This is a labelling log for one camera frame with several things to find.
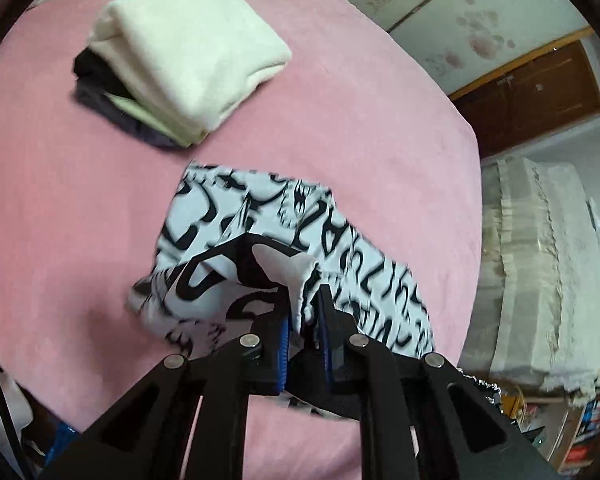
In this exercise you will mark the cream folded garment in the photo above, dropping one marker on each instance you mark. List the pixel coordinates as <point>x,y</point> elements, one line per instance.
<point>190,60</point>

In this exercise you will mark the floral wardrobe doors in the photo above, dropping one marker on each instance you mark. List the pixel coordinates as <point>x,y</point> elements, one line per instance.
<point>480,25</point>

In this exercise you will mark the grey folded garment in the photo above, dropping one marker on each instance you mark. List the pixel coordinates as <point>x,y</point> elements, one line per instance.
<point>125,122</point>

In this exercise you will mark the white lace covered furniture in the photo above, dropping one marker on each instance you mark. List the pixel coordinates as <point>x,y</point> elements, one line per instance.
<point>530,270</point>

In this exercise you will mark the bookshelf with books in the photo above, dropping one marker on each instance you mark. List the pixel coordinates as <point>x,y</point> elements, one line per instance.
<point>585,425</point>

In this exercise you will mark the brown wooden door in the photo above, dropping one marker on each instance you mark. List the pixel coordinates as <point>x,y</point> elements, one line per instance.
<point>535,100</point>

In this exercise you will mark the black folded garment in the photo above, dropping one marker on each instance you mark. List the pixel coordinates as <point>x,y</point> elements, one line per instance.
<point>92,67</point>

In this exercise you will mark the black and white printed garment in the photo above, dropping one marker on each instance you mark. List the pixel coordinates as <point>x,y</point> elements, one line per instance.
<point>220,210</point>

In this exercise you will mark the white cloth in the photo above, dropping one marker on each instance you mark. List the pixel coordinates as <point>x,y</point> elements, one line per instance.
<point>2,410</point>

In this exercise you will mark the pink bed sheet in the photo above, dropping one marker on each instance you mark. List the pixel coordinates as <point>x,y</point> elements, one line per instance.
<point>355,135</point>

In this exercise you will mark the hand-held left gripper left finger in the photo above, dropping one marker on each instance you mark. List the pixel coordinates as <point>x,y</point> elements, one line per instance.
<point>282,355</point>

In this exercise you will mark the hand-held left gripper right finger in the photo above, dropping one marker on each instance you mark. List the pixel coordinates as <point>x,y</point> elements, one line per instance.
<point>325,335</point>

